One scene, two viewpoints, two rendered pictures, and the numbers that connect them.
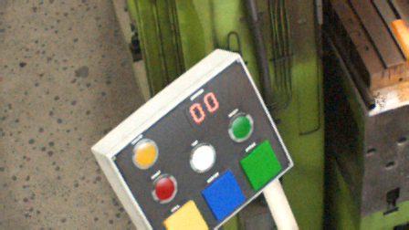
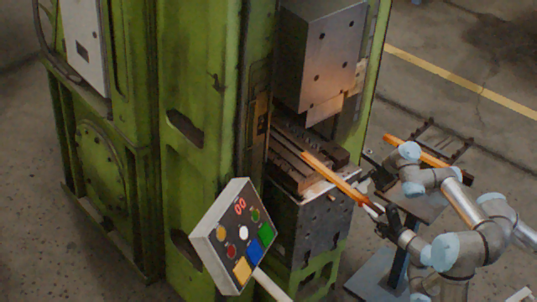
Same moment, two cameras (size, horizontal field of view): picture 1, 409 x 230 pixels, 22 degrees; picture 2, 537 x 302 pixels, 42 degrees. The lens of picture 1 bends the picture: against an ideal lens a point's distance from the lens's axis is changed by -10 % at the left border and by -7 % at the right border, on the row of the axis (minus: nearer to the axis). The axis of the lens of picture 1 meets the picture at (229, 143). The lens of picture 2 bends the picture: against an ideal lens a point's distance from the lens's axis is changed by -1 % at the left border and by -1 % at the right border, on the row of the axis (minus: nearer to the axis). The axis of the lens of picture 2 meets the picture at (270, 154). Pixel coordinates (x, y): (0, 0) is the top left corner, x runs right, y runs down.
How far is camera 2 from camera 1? 0.94 m
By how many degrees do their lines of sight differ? 25
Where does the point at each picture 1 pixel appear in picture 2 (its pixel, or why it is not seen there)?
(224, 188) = (254, 247)
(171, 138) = (229, 223)
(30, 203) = not seen: outside the picture
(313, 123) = not seen: hidden behind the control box
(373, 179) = (299, 245)
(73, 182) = not seen: outside the picture
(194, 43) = (172, 200)
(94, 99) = (86, 259)
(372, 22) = (289, 157)
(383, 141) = (305, 221)
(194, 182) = (242, 246)
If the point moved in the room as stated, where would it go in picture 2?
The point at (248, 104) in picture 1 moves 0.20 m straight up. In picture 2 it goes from (256, 203) to (259, 164)
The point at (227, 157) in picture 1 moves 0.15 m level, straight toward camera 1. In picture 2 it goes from (252, 231) to (272, 259)
